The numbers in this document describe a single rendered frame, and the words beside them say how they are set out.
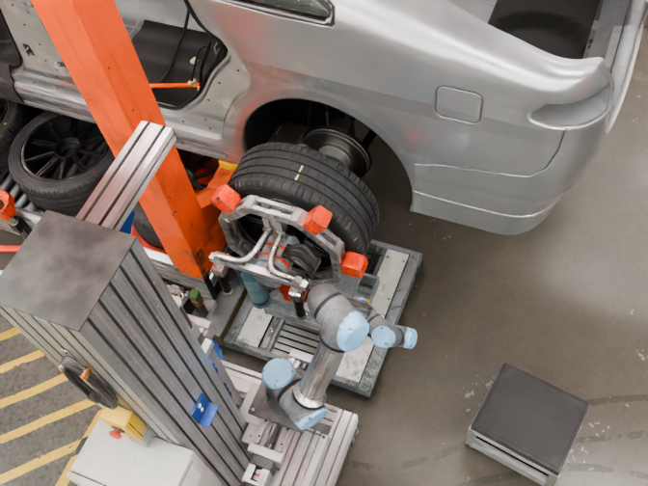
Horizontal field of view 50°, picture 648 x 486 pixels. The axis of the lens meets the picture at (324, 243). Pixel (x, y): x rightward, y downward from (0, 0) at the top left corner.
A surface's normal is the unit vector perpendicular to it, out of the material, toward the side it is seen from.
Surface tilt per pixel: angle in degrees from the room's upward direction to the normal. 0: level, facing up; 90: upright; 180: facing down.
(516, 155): 90
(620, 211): 0
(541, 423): 0
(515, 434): 0
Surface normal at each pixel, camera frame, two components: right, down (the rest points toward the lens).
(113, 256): -0.10, -0.54
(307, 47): -0.39, 0.70
